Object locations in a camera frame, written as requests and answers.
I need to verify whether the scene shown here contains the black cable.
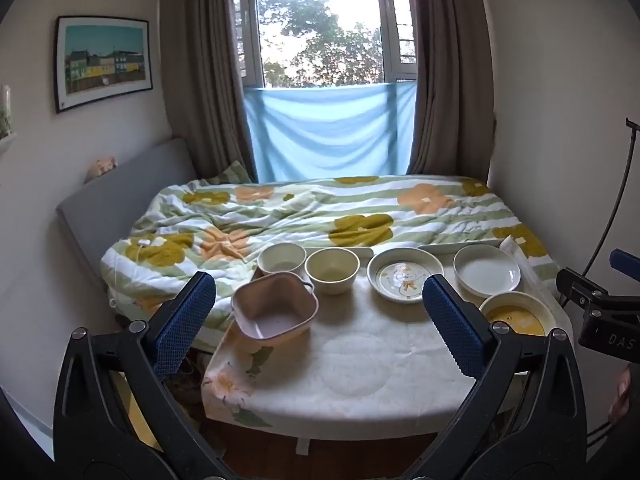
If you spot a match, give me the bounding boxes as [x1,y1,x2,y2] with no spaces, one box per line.
[581,117,640,281]

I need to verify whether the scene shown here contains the person's right hand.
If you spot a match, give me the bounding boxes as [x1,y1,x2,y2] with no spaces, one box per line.
[607,365,638,426]

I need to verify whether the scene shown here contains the framed houses picture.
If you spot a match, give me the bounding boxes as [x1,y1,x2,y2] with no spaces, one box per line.
[53,15,154,114]

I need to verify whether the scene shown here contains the small green plant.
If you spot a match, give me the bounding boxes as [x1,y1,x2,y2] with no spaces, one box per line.
[0,84,13,137]

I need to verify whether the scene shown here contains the light blue cloth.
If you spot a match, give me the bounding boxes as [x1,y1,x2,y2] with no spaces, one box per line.
[241,81,418,183]

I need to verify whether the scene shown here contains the brown curtain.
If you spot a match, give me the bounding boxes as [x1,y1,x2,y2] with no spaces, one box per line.
[407,0,497,183]
[159,0,258,185]

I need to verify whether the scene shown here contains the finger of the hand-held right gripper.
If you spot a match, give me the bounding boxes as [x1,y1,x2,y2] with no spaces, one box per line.
[556,268,610,309]
[608,248,640,277]

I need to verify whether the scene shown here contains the cartoon print plate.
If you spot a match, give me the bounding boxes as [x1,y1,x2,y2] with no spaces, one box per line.
[366,247,445,305]

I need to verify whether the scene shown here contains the floral striped blanket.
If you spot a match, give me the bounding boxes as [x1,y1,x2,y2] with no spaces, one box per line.
[100,175,560,346]

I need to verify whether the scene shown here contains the clear plastic bag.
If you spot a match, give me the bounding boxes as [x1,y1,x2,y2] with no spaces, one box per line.
[499,234,562,306]

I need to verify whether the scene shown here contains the white framed window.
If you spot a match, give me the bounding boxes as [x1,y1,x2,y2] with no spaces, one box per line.
[231,0,420,90]

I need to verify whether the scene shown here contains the plain white plate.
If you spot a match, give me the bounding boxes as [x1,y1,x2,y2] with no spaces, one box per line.
[453,244,521,298]

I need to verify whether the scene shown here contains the pink plush toy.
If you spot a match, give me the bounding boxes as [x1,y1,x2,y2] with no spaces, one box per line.
[84,156,119,184]

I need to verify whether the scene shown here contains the grey padded cushion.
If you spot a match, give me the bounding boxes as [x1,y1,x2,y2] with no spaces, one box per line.
[55,137,197,293]

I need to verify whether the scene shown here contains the pink square bowl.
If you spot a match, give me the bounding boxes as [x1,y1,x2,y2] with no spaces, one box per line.
[231,271,320,346]

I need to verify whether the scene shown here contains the yellow inside bowl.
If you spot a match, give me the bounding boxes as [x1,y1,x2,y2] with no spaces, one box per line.
[478,291,557,338]

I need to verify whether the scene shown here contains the floral pillow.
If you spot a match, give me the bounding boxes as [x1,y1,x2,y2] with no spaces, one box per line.
[207,161,254,185]

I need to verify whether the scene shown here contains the cream round bowl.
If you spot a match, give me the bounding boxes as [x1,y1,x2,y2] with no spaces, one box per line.
[304,248,361,296]
[257,241,307,277]

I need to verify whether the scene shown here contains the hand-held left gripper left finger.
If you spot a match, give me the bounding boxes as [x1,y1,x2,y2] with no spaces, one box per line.
[52,271,236,480]

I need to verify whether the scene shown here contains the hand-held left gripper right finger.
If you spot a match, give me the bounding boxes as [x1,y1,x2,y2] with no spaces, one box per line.
[414,274,588,480]

